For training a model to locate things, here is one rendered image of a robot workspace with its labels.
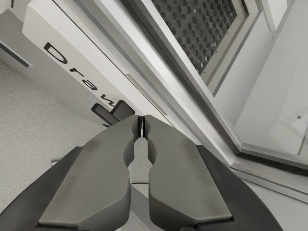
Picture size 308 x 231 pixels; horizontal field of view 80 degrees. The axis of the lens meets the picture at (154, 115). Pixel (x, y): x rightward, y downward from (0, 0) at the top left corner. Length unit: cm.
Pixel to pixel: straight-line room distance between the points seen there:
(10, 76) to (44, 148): 39
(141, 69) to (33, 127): 100
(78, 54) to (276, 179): 28
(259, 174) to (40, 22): 31
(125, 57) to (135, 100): 7
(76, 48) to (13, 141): 97
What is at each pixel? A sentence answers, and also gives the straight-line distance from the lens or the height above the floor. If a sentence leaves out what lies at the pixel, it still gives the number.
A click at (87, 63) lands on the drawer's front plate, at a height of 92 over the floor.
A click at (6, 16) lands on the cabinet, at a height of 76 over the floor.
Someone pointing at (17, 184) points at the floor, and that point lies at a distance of 123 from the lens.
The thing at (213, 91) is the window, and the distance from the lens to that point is 19.
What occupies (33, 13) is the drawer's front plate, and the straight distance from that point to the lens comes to 23.
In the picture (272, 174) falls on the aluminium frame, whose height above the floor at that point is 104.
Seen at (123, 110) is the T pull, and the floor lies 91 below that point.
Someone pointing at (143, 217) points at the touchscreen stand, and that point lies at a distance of 90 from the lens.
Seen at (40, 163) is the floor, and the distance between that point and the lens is 120.
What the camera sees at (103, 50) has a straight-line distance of 22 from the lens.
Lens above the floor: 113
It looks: 52 degrees down
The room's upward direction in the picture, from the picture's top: 100 degrees clockwise
